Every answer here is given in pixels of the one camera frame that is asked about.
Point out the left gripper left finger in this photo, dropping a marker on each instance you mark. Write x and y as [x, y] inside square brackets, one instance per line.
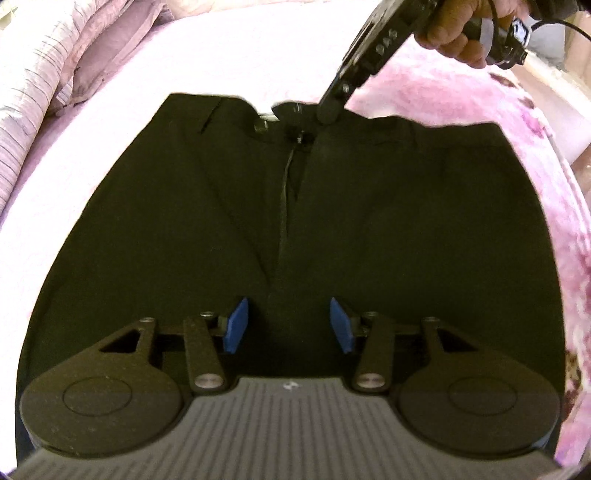
[132, 387]

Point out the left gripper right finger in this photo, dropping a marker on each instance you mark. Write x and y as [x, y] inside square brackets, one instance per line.
[449, 389]

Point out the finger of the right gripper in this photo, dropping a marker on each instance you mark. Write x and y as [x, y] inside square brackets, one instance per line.
[334, 100]

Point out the black trousers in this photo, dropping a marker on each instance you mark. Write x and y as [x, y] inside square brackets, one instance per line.
[211, 202]

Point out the pink rose blanket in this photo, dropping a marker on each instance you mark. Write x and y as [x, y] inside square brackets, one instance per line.
[266, 55]

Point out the mauve pillow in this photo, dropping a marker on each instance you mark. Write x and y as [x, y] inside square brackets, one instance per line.
[107, 39]

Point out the lilac striped folded quilt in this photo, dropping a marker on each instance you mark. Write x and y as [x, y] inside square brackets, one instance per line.
[33, 52]

